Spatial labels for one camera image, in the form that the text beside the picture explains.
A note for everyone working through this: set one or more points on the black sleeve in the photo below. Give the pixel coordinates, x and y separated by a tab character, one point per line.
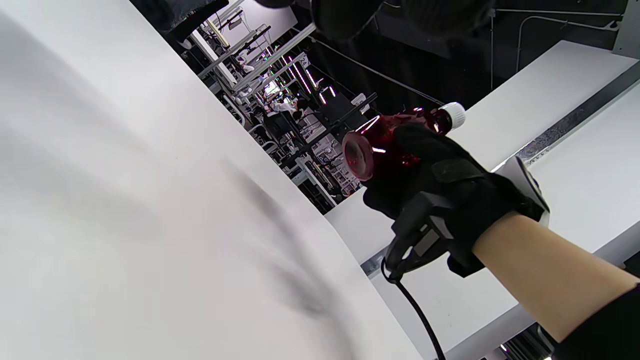
607	330

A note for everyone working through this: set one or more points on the person's right hand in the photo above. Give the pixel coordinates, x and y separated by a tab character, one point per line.
450	165

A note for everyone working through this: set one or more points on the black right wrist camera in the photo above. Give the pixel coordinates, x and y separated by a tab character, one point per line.
420	230

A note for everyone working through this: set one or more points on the person's left hand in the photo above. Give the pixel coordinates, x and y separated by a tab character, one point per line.
350	15

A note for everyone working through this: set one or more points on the person's right forearm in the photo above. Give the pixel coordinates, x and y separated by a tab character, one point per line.
540	270

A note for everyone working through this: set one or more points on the red plastic bottle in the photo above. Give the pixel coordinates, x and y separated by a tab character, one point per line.
382	137

